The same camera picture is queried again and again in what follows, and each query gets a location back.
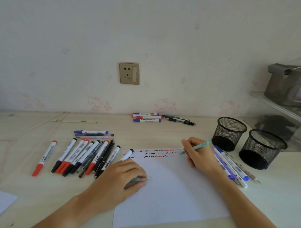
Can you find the mint green slim pen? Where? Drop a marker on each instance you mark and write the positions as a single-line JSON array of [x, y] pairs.
[[202, 145]]

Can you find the pile of assorted pens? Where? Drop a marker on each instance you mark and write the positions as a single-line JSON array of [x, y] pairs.
[[147, 120]]

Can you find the person's right hand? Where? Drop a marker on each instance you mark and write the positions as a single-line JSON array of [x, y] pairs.
[[202, 157]]

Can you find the paper-wrapped chopsticks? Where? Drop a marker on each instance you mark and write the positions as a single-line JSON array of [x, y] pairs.
[[73, 121]]

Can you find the white paper sheet with squiggles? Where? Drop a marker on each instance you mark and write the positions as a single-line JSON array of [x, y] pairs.
[[169, 199]]

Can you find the gold wall socket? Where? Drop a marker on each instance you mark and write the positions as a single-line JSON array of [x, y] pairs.
[[125, 74]]

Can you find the person's right forearm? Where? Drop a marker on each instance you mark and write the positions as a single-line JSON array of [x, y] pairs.
[[242, 202]]

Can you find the black gel pen clear grip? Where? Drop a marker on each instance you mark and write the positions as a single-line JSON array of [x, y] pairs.
[[94, 135]]

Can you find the blank white paper sheet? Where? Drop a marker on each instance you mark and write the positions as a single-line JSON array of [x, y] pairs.
[[5, 200]]

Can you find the black slim pen silver tip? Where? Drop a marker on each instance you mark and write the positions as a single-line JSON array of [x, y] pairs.
[[110, 143], [105, 157]]

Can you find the clear acrylic rack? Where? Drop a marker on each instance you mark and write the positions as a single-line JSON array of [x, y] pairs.
[[270, 103]]

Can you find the person's left hand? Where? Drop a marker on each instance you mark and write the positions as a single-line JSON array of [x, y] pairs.
[[110, 188]]

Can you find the purple slim pen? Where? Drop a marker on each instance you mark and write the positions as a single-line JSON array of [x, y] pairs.
[[214, 152]]

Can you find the black mesh cup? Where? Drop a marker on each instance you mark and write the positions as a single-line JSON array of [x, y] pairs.
[[228, 134], [262, 150]]

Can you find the pink slim pen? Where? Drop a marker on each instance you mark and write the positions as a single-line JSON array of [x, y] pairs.
[[98, 137]]

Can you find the light wooden table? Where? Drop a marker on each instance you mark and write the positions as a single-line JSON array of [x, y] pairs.
[[35, 192]]

